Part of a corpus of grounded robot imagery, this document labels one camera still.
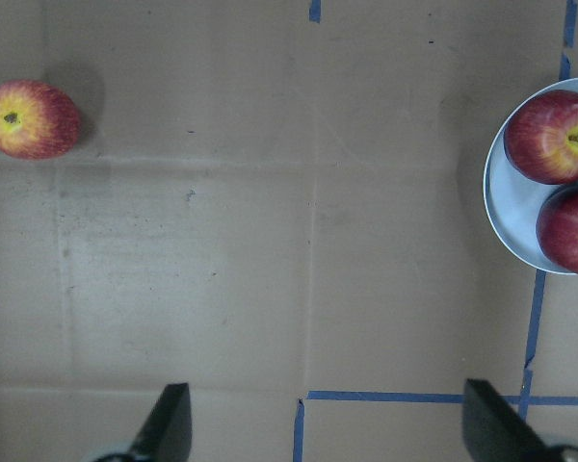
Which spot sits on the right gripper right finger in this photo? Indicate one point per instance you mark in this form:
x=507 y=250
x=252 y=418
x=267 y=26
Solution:
x=492 y=431

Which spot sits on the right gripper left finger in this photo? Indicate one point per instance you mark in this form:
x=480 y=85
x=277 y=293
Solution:
x=166 y=434

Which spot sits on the yellow-red apple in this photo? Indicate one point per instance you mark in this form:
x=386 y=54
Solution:
x=37 y=121

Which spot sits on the plate apple back left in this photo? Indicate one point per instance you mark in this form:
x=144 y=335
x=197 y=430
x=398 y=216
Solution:
x=557 y=228

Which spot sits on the plate apple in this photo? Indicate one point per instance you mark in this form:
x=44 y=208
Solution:
x=557 y=228
x=541 y=138

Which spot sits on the light blue plate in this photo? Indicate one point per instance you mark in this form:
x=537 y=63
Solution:
x=513 y=201

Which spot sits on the plate apple front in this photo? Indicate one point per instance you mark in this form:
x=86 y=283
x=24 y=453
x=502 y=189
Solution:
x=541 y=138

